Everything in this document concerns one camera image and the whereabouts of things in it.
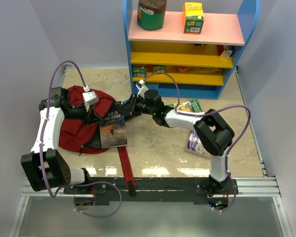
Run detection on green treehouse book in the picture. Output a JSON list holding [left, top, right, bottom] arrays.
[[177, 99, 203, 113]]

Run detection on orange green box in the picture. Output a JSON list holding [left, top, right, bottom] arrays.
[[183, 2, 204, 34]]

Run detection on small green box right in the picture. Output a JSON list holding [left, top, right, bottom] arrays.
[[152, 65, 167, 73]]

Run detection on blue pencil case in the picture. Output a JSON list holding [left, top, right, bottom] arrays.
[[114, 101, 132, 121]]

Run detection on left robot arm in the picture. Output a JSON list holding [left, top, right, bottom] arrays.
[[21, 86, 100, 194]]

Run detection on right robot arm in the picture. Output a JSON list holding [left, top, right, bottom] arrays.
[[117, 89, 235, 194]]

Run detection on purple treehouse book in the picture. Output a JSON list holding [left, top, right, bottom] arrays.
[[185, 131, 210, 158]]

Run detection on small green box left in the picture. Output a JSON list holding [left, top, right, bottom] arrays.
[[132, 65, 147, 78]]

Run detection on small green box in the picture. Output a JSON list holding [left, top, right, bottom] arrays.
[[152, 65, 167, 73], [132, 65, 147, 78]]

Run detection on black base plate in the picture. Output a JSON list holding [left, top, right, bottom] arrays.
[[64, 177, 239, 207]]

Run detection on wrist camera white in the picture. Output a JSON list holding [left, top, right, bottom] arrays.
[[136, 79, 148, 98], [82, 86, 99, 109]]

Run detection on orange snack packet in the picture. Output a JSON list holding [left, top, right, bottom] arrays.
[[176, 66, 192, 73]]

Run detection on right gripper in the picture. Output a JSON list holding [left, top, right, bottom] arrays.
[[118, 93, 155, 117]]

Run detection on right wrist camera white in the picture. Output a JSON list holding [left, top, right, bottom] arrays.
[[136, 79, 148, 98]]

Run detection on blue colourful shelf unit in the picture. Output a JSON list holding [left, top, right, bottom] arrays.
[[123, 0, 260, 99]]

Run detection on dark tale of two cities book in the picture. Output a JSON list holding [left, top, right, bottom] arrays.
[[99, 109, 128, 148]]

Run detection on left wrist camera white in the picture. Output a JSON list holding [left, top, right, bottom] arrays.
[[82, 86, 99, 109]]

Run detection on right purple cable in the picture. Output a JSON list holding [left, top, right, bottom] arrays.
[[140, 72, 252, 213]]

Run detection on green brown canister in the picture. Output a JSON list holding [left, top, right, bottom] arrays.
[[137, 0, 167, 31]]

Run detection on red white small box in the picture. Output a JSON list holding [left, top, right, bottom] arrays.
[[219, 49, 233, 58]]

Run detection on red backpack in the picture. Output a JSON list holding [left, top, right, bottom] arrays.
[[59, 89, 136, 197]]

